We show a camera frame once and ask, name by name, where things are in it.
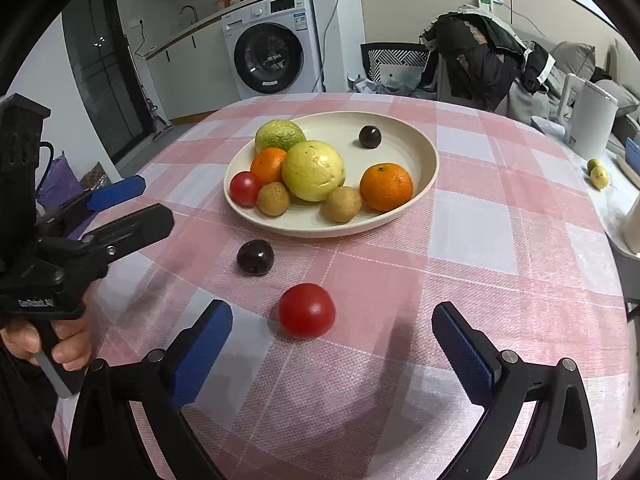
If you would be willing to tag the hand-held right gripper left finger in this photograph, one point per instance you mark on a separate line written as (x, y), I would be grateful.
(205, 350)

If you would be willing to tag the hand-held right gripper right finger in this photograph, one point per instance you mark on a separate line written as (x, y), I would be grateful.
(465, 355)

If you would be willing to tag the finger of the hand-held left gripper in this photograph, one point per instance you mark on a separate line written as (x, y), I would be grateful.
(135, 230)
(115, 192)

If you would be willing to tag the large dark plum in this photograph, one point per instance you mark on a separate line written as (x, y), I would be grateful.
(255, 257)

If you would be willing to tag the red tomato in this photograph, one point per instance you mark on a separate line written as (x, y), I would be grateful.
(306, 310)
(245, 188)

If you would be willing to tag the small brown round fruit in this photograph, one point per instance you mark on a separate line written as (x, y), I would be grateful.
(273, 198)
(341, 203)

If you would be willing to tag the orange mandarin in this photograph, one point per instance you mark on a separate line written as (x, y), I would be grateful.
(268, 164)
(386, 186)

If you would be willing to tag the yellow-green citrus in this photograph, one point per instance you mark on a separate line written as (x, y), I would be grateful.
(277, 135)

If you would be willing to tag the wrinkled pale yellow fruit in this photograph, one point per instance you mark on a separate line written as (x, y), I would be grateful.
(312, 170)

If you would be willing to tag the cream round plate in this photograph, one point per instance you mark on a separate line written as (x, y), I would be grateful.
(410, 145)

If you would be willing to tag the small dark plum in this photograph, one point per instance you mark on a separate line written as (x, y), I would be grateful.
(370, 136)

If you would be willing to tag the person's left forearm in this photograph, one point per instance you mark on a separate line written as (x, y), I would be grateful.
(20, 410)

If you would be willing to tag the person's left hand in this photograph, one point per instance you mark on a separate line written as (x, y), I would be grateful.
(72, 345)

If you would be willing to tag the purple bag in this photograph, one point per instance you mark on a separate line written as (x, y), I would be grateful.
(60, 185)

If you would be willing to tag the pink plaid tablecloth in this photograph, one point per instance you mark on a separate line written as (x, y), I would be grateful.
(500, 260)

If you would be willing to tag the black glass door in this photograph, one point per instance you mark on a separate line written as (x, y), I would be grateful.
(100, 70)

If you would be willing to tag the white base cabinet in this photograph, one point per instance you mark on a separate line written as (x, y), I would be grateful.
(185, 75)

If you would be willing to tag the chrome faucet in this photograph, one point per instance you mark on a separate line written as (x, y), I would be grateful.
(189, 12)

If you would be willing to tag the white cup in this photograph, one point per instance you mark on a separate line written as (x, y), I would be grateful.
(634, 230)

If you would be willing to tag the white washing machine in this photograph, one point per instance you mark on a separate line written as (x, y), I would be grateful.
(272, 50)

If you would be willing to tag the small yellow fruit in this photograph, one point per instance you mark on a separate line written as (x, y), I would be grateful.
(600, 178)

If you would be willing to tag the small green fruit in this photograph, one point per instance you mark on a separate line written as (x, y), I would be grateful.
(593, 164)

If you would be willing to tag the grey hooded jacket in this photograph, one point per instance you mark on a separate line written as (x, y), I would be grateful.
(525, 100)

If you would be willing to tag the white electric kettle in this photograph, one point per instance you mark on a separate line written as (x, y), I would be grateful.
(587, 115)

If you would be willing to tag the black jacket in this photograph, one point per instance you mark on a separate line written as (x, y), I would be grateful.
(480, 55)

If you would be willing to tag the black patterned chair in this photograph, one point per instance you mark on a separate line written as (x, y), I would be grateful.
(395, 62)

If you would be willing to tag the grey pillow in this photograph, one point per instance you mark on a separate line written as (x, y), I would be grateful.
(575, 57)

